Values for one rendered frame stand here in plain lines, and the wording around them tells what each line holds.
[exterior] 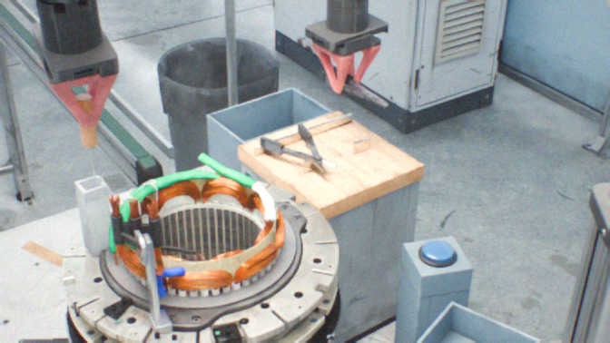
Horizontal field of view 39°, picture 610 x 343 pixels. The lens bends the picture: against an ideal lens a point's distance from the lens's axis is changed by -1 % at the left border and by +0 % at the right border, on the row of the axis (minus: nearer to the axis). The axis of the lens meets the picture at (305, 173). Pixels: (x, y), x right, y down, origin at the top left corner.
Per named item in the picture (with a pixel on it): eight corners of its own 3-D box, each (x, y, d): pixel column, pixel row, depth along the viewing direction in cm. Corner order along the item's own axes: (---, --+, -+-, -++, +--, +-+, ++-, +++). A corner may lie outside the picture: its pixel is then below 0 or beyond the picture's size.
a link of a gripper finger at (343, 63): (309, 87, 124) (310, 27, 118) (348, 73, 127) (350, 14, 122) (339, 106, 119) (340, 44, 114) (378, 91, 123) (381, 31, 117)
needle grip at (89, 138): (79, 145, 93) (72, 98, 89) (90, 138, 94) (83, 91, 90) (89, 150, 92) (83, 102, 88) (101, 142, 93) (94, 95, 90)
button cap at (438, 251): (428, 266, 107) (428, 259, 107) (418, 247, 111) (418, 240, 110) (457, 261, 108) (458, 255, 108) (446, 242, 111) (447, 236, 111)
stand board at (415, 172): (238, 159, 127) (237, 145, 126) (338, 123, 137) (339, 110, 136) (319, 223, 114) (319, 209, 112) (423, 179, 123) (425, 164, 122)
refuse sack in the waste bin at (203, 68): (145, 148, 291) (135, 53, 272) (242, 118, 309) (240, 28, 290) (198, 201, 264) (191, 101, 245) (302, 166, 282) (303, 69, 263)
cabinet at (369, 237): (244, 294, 141) (239, 160, 127) (333, 253, 151) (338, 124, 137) (315, 363, 128) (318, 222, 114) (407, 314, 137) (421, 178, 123)
